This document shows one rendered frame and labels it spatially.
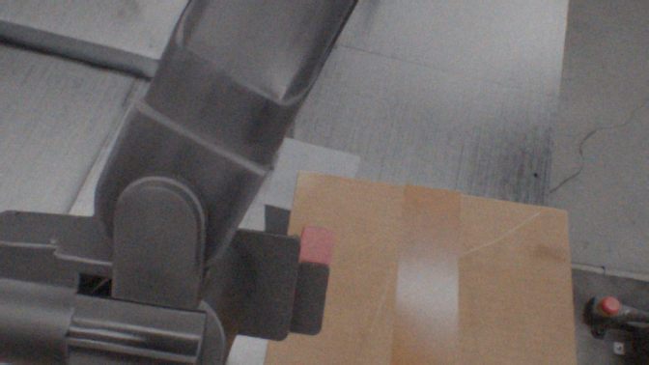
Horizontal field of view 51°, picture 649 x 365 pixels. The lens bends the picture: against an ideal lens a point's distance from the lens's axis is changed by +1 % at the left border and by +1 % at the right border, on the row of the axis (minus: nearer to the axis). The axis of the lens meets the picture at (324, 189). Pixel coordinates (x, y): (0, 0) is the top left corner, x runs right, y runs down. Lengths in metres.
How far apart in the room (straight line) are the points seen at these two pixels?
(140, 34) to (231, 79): 0.78
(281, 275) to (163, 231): 0.16
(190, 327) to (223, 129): 0.09
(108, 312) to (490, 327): 0.33
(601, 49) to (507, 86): 1.37
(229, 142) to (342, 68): 0.79
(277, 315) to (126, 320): 0.13
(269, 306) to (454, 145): 0.62
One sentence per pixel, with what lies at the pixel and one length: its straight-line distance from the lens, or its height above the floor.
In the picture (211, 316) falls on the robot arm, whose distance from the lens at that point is 0.31.
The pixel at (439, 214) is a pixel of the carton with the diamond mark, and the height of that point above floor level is 1.12.
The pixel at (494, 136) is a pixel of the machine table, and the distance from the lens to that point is 1.02.
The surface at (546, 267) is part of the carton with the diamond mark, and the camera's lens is 0.60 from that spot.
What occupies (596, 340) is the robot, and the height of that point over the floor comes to 0.26.
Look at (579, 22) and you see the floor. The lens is 2.50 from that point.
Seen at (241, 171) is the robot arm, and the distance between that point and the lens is 0.26.
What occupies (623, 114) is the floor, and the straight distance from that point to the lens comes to 2.30.
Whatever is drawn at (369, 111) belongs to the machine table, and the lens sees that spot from 1.00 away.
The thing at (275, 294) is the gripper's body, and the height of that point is 1.24.
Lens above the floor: 1.63
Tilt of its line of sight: 60 degrees down
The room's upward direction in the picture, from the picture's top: 8 degrees clockwise
